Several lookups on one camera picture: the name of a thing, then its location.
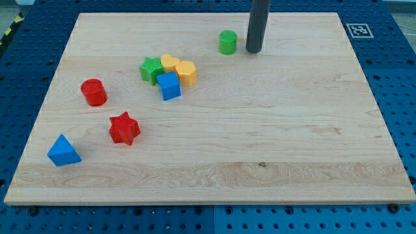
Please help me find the light wooden board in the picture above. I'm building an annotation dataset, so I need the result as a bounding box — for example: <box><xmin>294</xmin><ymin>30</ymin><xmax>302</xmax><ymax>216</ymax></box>
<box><xmin>5</xmin><ymin>12</ymin><xmax>415</xmax><ymax>205</ymax></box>

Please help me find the green star block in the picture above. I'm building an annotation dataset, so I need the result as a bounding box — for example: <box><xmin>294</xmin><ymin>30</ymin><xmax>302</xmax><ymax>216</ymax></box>
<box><xmin>139</xmin><ymin>57</ymin><xmax>164</xmax><ymax>86</ymax></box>

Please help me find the red cylinder block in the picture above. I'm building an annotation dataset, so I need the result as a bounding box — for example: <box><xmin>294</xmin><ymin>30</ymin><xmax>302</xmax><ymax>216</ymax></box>
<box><xmin>81</xmin><ymin>78</ymin><xmax>108</xmax><ymax>107</ymax></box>

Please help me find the blue triangle block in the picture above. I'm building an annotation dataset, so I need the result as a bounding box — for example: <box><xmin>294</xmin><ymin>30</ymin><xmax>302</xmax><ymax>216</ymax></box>
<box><xmin>47</xmin><ymin>135</ymin><xmax>82</xmax><ymax>166</ymax></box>

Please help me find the yellow hexagon block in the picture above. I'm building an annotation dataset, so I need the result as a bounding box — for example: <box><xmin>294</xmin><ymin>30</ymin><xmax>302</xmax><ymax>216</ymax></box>
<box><xmin>175</xmin><ymin>60</ymin><xmax>198</xmax><ymax>87</ymax></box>

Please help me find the blue cube block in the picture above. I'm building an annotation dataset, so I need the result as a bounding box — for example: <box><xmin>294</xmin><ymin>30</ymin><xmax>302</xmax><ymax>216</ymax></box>
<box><xmin>157</xmin><ymin>71</ymin><xmax>181</xmax><ymax>101</ymax></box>

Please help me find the yellow heart block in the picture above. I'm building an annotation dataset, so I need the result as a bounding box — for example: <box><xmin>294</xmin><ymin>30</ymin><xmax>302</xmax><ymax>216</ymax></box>
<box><xmin>160</xmin><ymin>54</ymin><xmax>181</xmax><ymax>73</ymax></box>

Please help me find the yellow black hazard tape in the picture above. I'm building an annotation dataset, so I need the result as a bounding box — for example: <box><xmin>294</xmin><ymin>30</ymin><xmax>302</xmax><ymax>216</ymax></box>
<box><xmin>1</xmin><ymin>12</ymin><xmax>25</xmax><ymax>46</ymax></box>

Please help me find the red star block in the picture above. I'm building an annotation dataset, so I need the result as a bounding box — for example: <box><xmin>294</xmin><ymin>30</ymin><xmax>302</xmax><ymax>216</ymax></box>
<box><xmin>109</xmin><ymin>112</ymin><xmax>140</xmax><ymax>146</ymax></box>

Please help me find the green cylinder block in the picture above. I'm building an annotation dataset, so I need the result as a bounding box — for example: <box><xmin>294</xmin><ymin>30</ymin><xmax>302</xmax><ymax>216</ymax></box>
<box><xmin>218</xmin><ymin>30</ymin><xmax>238</xmax><ymax>55</ymax></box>

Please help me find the white fiducial marker tag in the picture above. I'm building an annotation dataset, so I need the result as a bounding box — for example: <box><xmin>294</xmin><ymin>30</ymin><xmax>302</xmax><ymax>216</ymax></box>
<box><xmin>346</xmin><ymin>23</ymin><xmax>374</xmax><ymax>38</ymax></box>

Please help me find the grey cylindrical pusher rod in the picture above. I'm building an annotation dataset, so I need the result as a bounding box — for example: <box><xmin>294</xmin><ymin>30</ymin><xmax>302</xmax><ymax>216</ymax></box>
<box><xmin>245</xmin><ymin>0</ymin><xmax>271</xmax><ymax>53</ymax></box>

